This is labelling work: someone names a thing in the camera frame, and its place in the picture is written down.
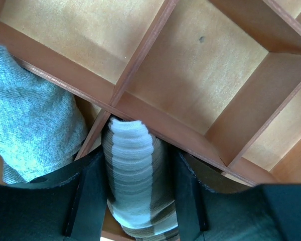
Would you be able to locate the orange wooden compartment tray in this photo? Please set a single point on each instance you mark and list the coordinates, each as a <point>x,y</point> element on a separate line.
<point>219,80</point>

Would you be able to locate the brown striped sock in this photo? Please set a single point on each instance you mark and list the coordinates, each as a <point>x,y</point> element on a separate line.
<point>141,191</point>

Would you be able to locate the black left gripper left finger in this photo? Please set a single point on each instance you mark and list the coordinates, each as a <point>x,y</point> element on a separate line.
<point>67,204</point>

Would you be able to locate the grey sock with black stripes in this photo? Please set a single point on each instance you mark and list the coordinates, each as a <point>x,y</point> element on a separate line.
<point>41,127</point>

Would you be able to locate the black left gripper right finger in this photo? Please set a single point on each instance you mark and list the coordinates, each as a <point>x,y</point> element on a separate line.
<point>210,206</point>

